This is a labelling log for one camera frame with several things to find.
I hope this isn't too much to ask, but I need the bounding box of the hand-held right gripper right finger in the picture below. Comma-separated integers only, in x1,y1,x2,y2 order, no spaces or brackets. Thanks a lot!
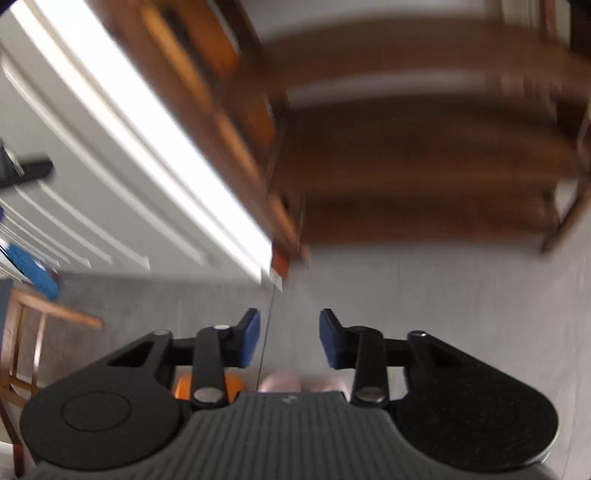
318,308,467,408

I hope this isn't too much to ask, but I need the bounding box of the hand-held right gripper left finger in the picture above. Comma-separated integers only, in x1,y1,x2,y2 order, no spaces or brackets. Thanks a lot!
108,308,262,409

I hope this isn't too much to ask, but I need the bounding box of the brown wooden shoe rack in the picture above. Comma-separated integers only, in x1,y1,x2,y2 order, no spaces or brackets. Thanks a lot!
99,0,591,278

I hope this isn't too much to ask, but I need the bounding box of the wooden stool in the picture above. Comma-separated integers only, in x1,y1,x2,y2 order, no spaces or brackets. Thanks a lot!
0,286,103,478

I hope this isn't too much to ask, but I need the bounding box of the white panelled door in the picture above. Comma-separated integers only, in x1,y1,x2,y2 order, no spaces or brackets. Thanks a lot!
0,0,278,284

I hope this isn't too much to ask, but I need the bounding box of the blue cloth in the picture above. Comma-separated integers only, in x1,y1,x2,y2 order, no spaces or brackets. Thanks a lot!
7,244,61,298

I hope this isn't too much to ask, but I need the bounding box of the black door handle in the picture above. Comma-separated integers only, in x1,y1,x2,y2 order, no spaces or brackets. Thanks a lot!
0,143,55,188

